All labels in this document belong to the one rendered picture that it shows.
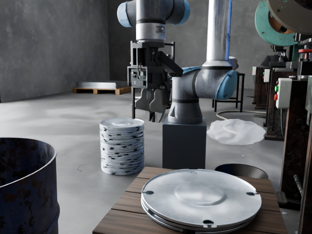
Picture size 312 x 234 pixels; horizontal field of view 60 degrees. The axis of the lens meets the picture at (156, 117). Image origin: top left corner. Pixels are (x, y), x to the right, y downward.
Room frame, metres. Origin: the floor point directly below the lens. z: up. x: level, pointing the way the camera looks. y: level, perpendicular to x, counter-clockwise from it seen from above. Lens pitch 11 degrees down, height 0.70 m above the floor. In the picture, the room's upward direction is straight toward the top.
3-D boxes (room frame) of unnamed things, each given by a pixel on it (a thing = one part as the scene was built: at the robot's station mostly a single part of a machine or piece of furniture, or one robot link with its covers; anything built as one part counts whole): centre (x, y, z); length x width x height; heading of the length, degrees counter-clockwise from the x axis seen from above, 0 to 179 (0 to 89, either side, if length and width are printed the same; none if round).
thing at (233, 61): (4.03, -1.06, 0.40); 0.45 x 0.40 x 0.79; 174
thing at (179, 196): (0.63, -0.11, 0.38); 0.29 x 0.29 x 0.01
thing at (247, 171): (1.48, -0.49, 0.04); 0.30 x 0.30 x 0.07
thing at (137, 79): (0.72, 0.02, 0.69); 0.09 x 0.08 x 0.12; 139
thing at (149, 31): (0.73, 0.01, 0.77); 0.08 x 0.08 x 0.05
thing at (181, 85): (1.16, -0.13, 0.62); 0.13 x 0.12 x 0.14; 55
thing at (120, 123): (1.74, 0.22, 0.31); 0.29 x 0.29 x 0.01
